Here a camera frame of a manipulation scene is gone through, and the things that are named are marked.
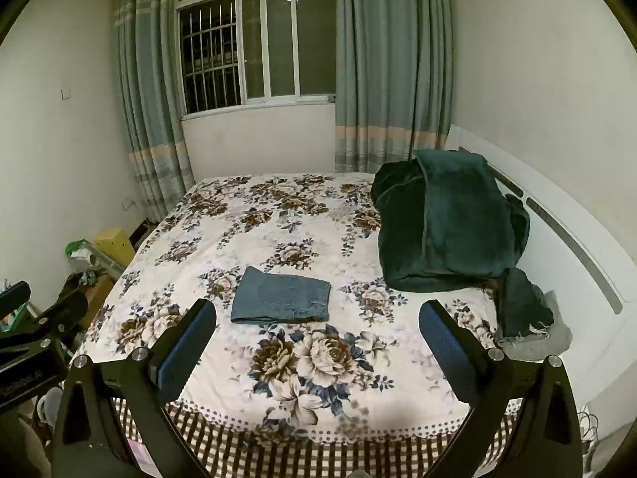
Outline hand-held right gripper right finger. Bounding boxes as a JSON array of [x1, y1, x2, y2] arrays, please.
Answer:
[[419, 300, 584, 478]]

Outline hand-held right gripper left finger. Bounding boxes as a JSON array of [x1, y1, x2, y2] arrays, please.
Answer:
[[50, 299, 218, 478]]

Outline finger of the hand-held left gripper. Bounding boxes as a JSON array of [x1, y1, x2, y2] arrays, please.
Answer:
[[0, 290, 90, 355], [0, 281, 32, 317]]

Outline blue jeans pants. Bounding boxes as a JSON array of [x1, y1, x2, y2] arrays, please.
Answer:
[[230, 265, 332, 325]]

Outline brown cardboard box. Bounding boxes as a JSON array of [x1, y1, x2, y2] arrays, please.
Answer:
[[80, 274, 115, 319]]

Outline yellow box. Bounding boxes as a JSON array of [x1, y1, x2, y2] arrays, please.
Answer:
[[94, 227, 136, 267]]

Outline dark grey frayed cloth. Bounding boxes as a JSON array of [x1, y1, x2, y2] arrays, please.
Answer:
[[498, 267, 555, 339]]

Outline light grey cloth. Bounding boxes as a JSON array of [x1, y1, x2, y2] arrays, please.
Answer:
[[498, 290, 573, 363]]

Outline dark green plush blanket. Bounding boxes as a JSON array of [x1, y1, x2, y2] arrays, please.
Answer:
[[369, 157, 531, 294]]

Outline floral bed blanket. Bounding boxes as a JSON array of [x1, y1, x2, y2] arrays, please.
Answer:
[[74, 173, 521, 478]]

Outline teal plush pillow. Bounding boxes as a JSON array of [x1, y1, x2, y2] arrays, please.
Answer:
[[414, 148, 516, 280]]

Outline white bed headboard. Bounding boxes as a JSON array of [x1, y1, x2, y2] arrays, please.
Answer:
[[444, 124, 637, 409]]

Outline blue striped curtain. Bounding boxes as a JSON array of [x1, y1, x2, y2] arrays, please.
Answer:
[[113, 0, 196, 225], [334, 0, 455, 174]]

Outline barred window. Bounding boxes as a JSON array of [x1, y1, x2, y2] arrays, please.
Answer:
[[175, 0, 338, 120]]

